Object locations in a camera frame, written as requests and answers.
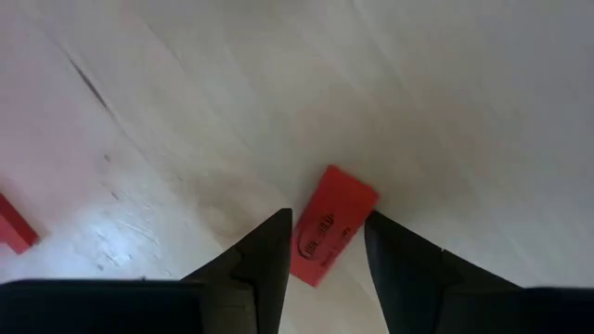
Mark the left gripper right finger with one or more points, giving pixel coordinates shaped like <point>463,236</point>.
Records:
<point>417,287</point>

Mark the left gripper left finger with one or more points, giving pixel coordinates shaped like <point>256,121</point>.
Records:
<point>250,278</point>

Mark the red eraser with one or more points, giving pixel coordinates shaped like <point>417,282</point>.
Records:
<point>11,227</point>
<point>334,209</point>

